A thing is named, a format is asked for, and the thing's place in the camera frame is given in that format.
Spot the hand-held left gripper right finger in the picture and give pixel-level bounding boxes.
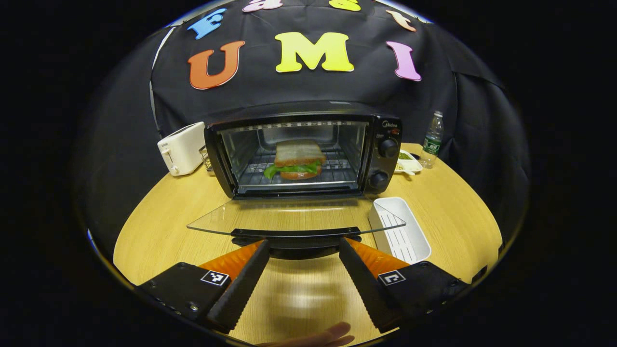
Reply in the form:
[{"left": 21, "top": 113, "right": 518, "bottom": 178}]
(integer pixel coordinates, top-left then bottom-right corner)
[{"left": 338, "top": 237, "right": 471, "bottom": 334}]

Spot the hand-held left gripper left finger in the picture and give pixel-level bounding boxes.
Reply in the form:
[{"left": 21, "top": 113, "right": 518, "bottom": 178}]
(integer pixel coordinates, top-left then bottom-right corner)
[{"left": 136, "top": 240, "right": 271, "bottom": 334}]

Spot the black electric oven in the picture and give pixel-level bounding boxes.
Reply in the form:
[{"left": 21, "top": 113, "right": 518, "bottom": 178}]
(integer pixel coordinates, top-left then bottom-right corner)
[{"left": 187, "top": 113, "right": 407, "bottom": 261}]

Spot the lettuce sandwich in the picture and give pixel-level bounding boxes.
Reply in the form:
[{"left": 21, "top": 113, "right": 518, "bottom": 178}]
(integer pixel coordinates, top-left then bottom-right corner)
[{"left": 263, "top": 139, "right": 327, "bottom": 181}]

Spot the white rectangular tray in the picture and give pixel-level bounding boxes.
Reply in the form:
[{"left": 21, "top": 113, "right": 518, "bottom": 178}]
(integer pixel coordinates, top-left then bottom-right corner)
[{"left": 367, "top": 196, "right": 432, "bottom": 265}]

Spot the white divided condiment plate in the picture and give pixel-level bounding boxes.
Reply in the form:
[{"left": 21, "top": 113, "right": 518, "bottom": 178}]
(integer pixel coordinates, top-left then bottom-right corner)
[{"left": 394, "top": 149, "right": 424, "bottom": 176}]

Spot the clear glass holder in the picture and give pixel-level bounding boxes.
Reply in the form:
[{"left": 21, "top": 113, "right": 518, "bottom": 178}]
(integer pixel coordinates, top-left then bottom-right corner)
[{"left": 199, "top": 144, "right": 215, "bottom": 173}]

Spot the white toaster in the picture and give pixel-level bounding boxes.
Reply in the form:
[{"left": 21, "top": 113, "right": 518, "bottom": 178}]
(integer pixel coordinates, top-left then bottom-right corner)
[{"left": 157, "top": 121, "right": 207, "bottom": 177}]

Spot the clear plastic water bottle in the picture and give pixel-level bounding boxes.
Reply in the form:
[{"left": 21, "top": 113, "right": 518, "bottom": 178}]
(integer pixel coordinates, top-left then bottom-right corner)
[{"left": 420, "top": 110, "right": 444, "bottom": 169}]

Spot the black backdrop cloth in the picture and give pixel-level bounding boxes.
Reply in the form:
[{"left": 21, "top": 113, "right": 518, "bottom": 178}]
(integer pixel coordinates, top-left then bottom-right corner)
[{"left": 77, "top": 0, "right": 531, "bottom": 261}]

